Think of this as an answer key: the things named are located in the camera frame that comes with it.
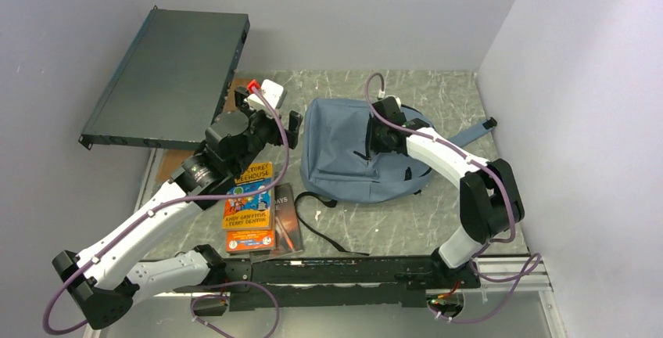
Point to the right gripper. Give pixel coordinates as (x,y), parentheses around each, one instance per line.
(375,146)

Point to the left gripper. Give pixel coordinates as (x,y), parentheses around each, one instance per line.
(272,122)

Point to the blue backpack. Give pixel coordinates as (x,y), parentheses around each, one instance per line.
(337,163)

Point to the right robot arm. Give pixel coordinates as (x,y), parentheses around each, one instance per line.
(488,193)

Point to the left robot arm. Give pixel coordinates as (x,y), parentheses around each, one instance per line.
(109,277)

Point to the yellow treehouse book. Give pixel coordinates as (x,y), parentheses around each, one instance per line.
(250,212)

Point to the brown wooden board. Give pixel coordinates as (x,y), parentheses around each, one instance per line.
(174,160)

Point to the dark cover book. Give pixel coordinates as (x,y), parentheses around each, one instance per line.
(288,237)

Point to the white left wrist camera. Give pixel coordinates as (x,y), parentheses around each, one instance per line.
(271,91)

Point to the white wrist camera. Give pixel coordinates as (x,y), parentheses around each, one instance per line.
(271,91)
(392,100)

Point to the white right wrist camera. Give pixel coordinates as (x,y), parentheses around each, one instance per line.
(392,100)

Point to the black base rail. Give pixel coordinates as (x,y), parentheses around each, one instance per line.
(335,281)

